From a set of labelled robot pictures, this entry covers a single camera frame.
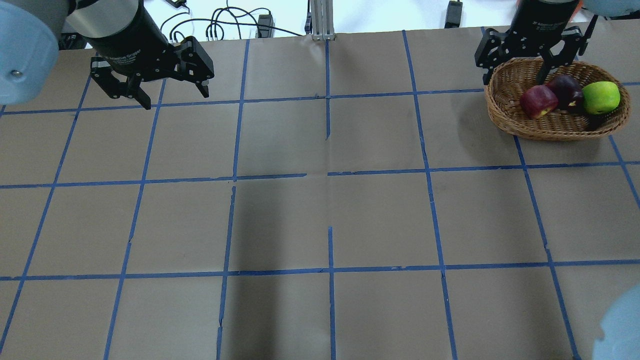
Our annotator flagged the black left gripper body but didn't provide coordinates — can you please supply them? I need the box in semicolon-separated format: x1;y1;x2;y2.
67;0;201;84

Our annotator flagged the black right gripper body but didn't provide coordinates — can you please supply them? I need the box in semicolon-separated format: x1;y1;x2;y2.
493;0;584;56

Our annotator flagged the aluminium frame post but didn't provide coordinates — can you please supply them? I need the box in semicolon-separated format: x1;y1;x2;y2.
307;0;336;41

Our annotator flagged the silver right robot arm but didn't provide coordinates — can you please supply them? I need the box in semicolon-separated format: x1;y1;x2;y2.
473;0;639;85

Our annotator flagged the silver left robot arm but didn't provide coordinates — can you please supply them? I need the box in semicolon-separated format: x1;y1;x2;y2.
0;0;215;110

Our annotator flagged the red yellow apple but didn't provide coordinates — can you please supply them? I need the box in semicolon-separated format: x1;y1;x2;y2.
519;84;559;120

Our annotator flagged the wicker basket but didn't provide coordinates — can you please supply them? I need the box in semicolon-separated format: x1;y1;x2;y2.
484;57;631;141

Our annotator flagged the dark red apple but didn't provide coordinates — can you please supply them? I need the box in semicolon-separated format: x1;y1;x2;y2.
545;74;585;113

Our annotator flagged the green apple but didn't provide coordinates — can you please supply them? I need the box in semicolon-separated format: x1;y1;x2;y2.
582;80;621;116

